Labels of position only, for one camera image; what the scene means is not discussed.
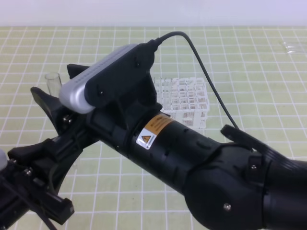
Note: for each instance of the green grid tablecloth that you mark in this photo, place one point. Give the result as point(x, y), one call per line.
point(263, 87)

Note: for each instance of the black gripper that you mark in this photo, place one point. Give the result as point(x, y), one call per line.
point(43, 166)

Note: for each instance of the white plastic test tube rack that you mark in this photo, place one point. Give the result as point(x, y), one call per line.
point(185, 100)

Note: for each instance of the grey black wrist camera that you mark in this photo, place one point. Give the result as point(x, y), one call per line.
point(124, 73)

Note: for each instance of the clear glass test tube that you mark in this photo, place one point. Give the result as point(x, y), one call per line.
point(54, 83)

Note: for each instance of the clear test tubes on cloth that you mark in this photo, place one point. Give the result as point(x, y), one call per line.
point(294, 47)

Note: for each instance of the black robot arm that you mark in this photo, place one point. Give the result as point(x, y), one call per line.
point(239, 185)

